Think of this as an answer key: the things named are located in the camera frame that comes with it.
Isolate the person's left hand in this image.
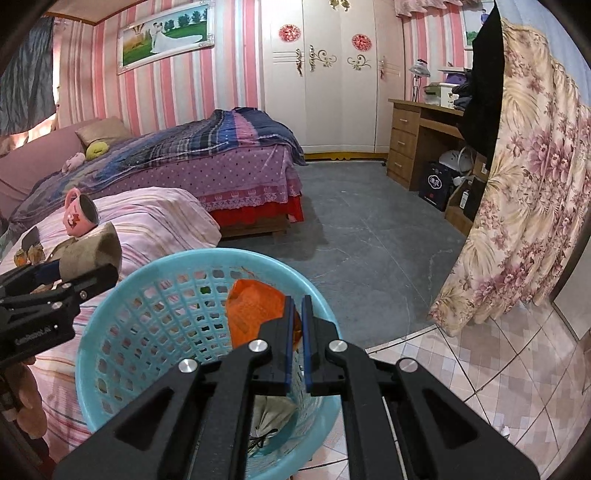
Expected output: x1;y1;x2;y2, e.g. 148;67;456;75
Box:
5;357;47;440

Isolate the brown crumpled paper ball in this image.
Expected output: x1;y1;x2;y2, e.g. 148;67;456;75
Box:
26;243;45;265

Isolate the tan phone case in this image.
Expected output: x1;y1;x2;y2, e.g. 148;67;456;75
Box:
46;240;70;262

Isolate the black phone wallet case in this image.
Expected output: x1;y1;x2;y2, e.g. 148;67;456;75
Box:
21;226;41;253

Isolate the pink piggy bank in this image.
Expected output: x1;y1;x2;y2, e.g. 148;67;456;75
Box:
62;188;99;238

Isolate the pink plush toy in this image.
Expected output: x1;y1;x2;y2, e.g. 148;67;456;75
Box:
61;152;86;174

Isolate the yellow plush toy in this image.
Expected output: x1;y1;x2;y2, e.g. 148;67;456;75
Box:
85;141;109;161

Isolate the brown pillow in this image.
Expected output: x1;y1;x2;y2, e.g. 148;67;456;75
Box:
76;117;133;147

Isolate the dark grey window curtain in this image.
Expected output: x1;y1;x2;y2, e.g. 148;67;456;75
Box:
1;16;56;136

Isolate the black box under desk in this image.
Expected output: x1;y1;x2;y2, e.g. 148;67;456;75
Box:
419;162;457;212

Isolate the floral curtain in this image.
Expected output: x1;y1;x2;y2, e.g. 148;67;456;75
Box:
429;20;590;336

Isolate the purple bed with plaid quilt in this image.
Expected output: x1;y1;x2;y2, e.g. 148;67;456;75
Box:
1;107;304;240

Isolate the wooden desk with drawers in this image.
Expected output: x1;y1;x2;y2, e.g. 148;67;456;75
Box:
386;99;488;235

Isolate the black hanging garment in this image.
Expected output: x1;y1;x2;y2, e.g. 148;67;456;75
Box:
459;6;505;169

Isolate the white box on desk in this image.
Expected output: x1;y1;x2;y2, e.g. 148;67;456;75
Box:
438;82;459;109

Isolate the framed wedding photo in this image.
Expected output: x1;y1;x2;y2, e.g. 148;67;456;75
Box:
117;1;215;74

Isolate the white wardrobe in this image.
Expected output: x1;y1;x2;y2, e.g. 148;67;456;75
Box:
260;0;405;159

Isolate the small framed photo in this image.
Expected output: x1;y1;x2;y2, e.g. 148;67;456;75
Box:
461;1;495;50

